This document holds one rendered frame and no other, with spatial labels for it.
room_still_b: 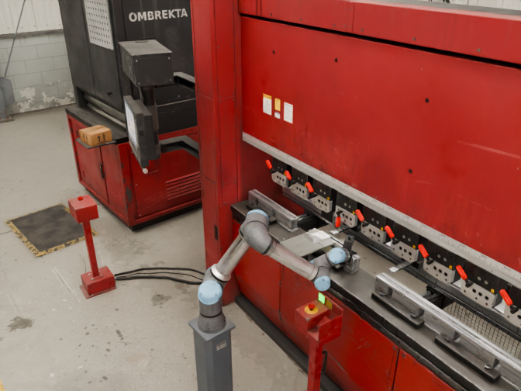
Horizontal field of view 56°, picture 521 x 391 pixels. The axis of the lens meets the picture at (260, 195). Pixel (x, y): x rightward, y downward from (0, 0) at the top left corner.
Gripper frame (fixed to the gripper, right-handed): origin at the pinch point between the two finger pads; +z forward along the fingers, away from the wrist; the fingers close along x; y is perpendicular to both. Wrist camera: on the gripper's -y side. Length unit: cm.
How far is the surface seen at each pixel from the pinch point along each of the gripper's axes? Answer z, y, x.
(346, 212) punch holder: -14.0, -20.3, -4.1
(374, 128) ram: -44, -61, 8
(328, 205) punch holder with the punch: -6.7, -22.1, -16.8
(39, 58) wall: 315, -171, -638
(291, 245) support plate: -7.4, 4.6, -32.5
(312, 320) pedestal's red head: -19.6, 39.5, -8.7
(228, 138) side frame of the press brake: 16, -53, -100
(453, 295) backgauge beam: 1, 10, 56
